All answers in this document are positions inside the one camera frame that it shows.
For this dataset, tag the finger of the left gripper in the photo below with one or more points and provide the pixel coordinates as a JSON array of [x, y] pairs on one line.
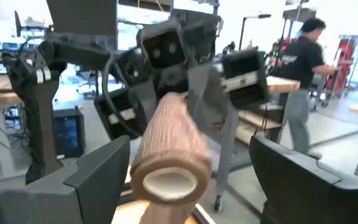
[[143, 96], [207, 93]]

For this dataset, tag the brown elastic bandage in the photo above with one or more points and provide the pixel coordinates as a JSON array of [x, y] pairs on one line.
[[172, 140]]

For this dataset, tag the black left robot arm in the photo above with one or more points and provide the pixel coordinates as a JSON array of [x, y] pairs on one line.
[[42, 124]]

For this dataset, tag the dark grey panel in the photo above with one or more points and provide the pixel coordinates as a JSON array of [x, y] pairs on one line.
[[82, 18]]

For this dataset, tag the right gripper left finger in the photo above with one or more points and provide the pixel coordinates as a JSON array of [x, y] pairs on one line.
[[73, 202]]

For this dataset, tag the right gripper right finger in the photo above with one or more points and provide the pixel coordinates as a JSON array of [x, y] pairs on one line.
[[306, 199]]

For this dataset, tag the person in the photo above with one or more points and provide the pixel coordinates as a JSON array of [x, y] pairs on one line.
[[303, 62]]

